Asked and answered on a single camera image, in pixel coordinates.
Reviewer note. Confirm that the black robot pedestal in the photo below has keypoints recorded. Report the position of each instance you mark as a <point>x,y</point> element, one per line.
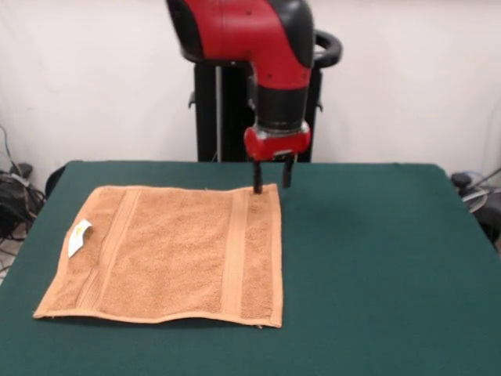
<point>207,117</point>

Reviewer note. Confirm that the grey round stand base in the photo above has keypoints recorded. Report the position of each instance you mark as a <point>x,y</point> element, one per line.
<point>474,199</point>

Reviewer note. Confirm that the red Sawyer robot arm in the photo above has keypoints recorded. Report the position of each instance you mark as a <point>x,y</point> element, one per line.
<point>250,35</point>

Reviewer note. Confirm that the orange terry towel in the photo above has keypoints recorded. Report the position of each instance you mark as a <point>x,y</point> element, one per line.
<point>176,254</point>

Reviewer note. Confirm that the dark green table cloth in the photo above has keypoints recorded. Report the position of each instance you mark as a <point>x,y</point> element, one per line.
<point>391,274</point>

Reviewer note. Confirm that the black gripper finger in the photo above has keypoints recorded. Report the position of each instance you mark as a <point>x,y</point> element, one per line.
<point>287,172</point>
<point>258,178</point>

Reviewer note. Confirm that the small black device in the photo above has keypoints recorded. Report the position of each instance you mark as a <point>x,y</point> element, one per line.
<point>22,169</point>
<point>462,179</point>

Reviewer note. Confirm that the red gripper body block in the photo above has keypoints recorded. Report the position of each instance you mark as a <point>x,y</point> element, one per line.
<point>278,143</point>

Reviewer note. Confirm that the black bulky object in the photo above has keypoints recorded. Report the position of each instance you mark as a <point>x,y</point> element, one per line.
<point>491,221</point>

